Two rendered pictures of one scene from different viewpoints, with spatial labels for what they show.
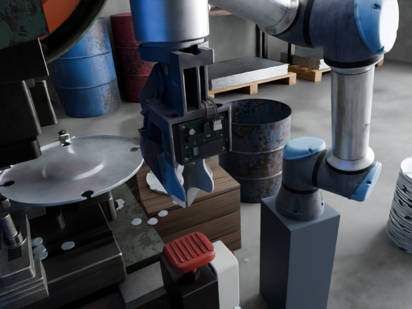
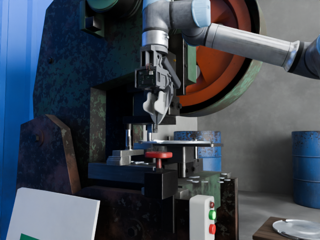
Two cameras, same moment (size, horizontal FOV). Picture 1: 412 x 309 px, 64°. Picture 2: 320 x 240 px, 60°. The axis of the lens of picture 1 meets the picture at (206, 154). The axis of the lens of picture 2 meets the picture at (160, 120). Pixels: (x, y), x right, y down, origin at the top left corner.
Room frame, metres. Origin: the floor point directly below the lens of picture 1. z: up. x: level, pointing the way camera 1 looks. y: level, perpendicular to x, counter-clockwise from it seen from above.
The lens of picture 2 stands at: (-0.06, -0.64, 0.80)
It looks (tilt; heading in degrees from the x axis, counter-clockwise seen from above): 4 degrees up; 57
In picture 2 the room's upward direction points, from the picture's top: straight up
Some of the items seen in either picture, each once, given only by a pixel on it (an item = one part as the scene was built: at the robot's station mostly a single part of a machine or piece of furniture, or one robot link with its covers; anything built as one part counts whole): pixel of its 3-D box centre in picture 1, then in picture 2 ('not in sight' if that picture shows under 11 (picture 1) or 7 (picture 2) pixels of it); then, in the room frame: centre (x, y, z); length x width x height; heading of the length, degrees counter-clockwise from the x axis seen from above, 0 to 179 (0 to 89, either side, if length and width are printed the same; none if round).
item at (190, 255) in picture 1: (190, 266); (158, 165); (0.37, 0.04, 0.72); 0.07 x 0.06 x 0.08; 117
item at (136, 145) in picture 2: (15, 192); (152, 147); (0.57, 0.38, 0.76); 0.15 x 0.09 x 0.05; 27
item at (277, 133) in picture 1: (252, 149); not in sight; (1.70, -0.27, 0.24); 0.42 x 0.42 x 0.48
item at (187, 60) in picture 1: (182, 100); (153, 70); (0.35, 0.02, 0.99); 0.09 x 0.08 x 0.12; 27
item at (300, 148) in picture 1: (304, 161); not in sight; (0.86, -0.29, 0.62); 0.13 x 0.12 x 0.14; 46
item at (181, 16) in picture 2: not in sight; (191, 16); (0.44, -0.03, 1.15); 0.11 x 0.11 x 0.08; 46
